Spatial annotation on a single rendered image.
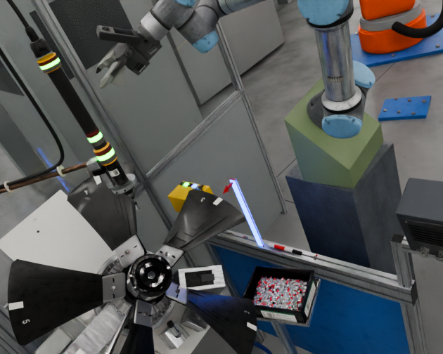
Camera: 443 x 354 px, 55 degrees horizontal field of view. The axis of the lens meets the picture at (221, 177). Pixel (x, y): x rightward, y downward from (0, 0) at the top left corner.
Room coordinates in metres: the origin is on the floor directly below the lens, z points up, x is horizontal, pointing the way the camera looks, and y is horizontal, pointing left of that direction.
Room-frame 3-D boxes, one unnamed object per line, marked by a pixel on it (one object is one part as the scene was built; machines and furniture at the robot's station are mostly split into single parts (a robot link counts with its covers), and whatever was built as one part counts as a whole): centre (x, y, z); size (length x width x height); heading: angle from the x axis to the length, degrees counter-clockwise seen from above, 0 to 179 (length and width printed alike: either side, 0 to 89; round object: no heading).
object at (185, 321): (0.97, 0.27, 0.91); 0.12 x 0.08 x 0.12; 39
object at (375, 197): (1.33, -0.44, 0.50); 0.30 x 0.30 x 1.00; 32
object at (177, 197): (1.45, 0.14, 1.02); 0.16 x 0.10 x 0.11; 39
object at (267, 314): (0.98, -0.02, 0.84); 0.22 x 0.17 x 0.07; 53
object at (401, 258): (0.81, -0.37, 0.96); 0.03 x 0.03 x 0.20; 39
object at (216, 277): (1.05, 0.22, 0.98); 0.20 x 0.16 x 0.20; 39
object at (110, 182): (1.00, 0.25, 1.50); 0.09 x 0.07 x 0.10; 74
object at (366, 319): (1.14, -0.10, 0.45); 0.82 x 0.01 x 0.66; 39
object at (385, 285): (1.14, -0.10, 0.82); 0.90 x 0.04 x 0.08; 39
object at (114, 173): (0.99, 0.24, 1.66); 0.04 x 0.04 x 0.46
